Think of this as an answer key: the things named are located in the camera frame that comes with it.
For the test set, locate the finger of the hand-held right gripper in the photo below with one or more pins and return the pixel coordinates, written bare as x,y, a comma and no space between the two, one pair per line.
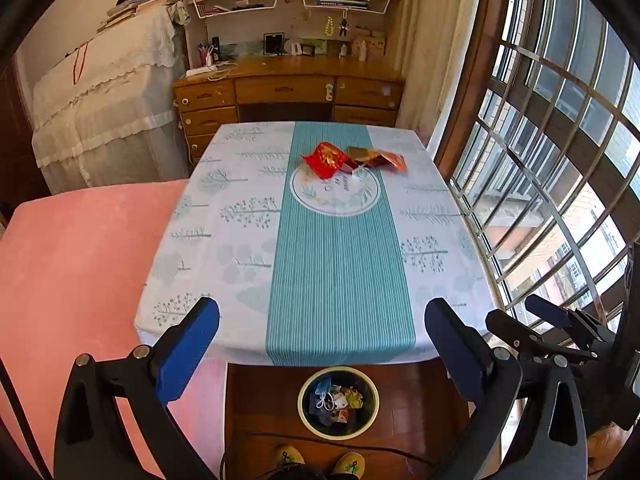
505,327
547,310

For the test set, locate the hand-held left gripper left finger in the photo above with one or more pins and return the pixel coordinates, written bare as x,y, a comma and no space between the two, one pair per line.
187,355

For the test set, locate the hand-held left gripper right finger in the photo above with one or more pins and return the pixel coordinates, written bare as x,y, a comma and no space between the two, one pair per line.
452,355

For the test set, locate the blue bin with cream rim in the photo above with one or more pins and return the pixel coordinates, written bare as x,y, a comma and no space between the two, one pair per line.
369,395

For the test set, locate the yellow wrapper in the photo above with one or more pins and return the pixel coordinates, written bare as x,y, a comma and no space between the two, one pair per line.
355,397

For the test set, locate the blue face mask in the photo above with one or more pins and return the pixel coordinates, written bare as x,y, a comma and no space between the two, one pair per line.
320,390

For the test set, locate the orange foil wrapper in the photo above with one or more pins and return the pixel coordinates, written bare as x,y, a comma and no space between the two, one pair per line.
395,161

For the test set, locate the brown foil wrapper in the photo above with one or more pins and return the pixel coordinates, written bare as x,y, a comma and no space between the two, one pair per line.
362,155

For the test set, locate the red packet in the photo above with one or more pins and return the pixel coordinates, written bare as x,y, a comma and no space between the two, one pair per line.
327,157

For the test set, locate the person's right hand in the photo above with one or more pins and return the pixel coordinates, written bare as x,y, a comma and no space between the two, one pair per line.
602,447

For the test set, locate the person's left shoe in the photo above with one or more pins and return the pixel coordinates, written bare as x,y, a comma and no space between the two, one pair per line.
290,455

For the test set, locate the person's shoe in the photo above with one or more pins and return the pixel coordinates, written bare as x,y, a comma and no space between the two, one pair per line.
290,455
350,462

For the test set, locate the person's right shoe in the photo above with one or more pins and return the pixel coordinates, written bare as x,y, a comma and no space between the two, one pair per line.
350,462

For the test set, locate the person's left leg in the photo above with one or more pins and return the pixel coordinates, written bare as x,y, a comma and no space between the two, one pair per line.
295,474

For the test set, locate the metal window grille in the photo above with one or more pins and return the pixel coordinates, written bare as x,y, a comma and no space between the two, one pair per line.
550,110

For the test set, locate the white lace cover cloth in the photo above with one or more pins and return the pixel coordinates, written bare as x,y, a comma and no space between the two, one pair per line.
110,100

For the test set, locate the wooden desk with drawers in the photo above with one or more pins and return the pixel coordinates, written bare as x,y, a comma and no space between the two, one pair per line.
285,90

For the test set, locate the white drawer lock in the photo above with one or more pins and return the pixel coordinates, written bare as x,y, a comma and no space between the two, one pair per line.
328,91

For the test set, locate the pale curtain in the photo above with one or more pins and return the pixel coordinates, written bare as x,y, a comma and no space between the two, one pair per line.
435,35

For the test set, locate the white bottle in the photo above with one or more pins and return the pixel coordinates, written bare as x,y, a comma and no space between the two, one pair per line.
363,50

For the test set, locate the black hanging ornament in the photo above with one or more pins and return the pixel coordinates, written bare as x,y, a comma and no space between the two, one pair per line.
344,27

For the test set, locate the yellow bead ornament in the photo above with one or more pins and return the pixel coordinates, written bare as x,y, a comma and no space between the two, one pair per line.
329,26

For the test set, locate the pile of books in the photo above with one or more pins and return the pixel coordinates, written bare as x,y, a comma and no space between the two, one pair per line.
135,5

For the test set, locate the wooden bookshelf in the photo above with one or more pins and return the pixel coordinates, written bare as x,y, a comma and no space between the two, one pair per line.
310,22

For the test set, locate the black picture frame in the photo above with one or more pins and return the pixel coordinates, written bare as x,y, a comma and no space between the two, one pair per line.
274,44

